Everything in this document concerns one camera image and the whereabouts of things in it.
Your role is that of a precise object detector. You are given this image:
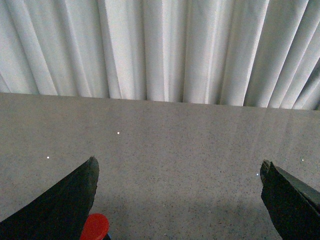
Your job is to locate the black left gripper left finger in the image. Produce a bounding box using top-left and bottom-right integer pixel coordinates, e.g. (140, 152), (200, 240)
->
(0, 157), (99, 240)

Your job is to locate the white pleated curtain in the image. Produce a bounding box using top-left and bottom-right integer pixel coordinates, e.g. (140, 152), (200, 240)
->
(0, 0), (320, 110)

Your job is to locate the red mushroom push button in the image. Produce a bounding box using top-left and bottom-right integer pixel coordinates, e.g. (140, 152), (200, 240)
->
(80, 213), (111, 240)

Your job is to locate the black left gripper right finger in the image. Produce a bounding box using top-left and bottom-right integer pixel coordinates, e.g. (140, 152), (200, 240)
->
(260, 160), (320, 240)

